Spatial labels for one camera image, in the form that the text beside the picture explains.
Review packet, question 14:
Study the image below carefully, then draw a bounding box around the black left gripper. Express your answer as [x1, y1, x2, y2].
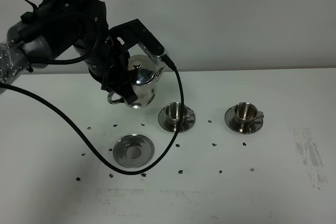
[86, 19, 164, 105]

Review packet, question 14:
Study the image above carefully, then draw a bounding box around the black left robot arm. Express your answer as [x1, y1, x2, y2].
[1, 0, 165, 109]

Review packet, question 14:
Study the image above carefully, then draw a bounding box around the left stainless steel teacup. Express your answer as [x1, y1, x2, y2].
[164, 102, 195, 126]

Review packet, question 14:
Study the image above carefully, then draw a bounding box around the stainless steel teacup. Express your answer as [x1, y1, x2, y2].
[164, 102, 195, 126]
[233, 102, 264, 127]

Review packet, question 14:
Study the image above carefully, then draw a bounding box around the stainless steel teapot saucer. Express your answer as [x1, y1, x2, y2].
[113, 134, 155, 168]

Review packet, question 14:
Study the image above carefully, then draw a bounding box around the left stainless steel saucer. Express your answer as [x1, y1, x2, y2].
[158, 107, 196, 133]

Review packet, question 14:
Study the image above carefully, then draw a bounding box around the right stainless steel saucer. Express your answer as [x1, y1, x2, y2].
[224, 107, 264, 134]

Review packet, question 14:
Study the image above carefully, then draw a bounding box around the right stainless steel teacup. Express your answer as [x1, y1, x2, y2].
[233, 102, 264, 127]

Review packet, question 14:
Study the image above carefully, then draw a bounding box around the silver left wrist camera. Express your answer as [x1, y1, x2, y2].
[138, 42, 169, 68]

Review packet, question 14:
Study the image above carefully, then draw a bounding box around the black left camera cable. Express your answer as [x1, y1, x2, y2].
[0, 0, 184, 175]

